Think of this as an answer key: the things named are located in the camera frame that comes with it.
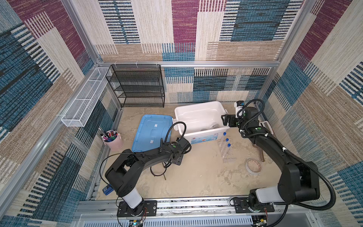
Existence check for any blue-capped test tube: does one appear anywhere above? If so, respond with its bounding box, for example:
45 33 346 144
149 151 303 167
220 138 229 151
222 143 231 159
218 132 226 147

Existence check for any clear glass flask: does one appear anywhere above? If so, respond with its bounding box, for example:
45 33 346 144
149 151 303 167
210 123 220 129

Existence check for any clear test tube rack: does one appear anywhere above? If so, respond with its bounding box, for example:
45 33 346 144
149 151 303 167
218 138 236 163

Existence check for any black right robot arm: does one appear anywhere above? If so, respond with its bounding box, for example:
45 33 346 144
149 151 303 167
221 107 337 211

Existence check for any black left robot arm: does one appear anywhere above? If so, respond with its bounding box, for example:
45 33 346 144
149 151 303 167
100 138 192 218

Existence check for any pink calculator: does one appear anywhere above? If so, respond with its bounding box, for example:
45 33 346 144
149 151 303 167
259 121 274 135

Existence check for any blue plastic box lid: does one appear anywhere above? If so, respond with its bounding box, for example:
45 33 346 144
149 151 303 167
131 114 173 153

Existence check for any brown slotted scoop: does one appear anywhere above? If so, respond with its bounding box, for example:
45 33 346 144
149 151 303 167
253 144 265 162

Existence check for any white plastic storage box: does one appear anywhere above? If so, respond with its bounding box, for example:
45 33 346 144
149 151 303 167
173 101 229 144

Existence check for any white tape roll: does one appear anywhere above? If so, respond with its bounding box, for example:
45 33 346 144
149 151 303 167
245 159 262 175

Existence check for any pink pen cup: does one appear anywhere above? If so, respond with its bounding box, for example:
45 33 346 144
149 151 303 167
98 128 124 151

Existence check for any blue black device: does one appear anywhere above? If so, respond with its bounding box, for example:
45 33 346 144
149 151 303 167
102 184 114 195

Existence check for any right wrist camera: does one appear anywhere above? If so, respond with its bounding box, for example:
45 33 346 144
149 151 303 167
234 100 244 118

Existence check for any black ring with handle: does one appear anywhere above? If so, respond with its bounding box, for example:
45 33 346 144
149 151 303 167
150 161 168 181

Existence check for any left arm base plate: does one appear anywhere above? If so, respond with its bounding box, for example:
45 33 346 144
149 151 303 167
117 200 157 218

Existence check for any black wire shelf rack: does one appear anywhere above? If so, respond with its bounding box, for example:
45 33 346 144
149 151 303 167
106 64 165 107

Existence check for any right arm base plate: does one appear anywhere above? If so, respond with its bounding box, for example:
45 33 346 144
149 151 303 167
229 197 275 213

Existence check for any aluminium front rail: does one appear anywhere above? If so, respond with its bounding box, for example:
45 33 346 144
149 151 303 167
71 196 319 227

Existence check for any white mesh wall basket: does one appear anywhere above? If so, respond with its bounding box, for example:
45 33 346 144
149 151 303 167
61 67 109 127

